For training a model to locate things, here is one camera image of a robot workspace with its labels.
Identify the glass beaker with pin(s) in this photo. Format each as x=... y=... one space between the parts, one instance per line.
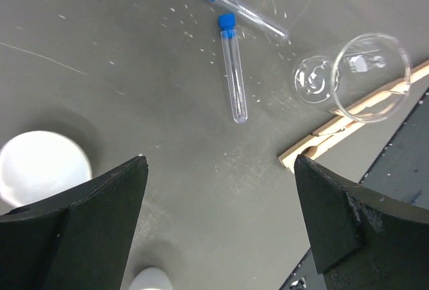
x=365 y=79

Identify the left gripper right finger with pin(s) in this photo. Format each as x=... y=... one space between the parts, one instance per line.
x=361 y=239

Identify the large white evaporating dish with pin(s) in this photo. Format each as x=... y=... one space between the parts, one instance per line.
x=39 y=164

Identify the small white crucible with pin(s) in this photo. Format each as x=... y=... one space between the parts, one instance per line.
x=151 y=278

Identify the wooden test tube clamp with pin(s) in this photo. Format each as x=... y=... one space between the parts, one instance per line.
x=337 y=129

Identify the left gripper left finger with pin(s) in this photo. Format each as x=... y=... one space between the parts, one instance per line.
x=77 y=239

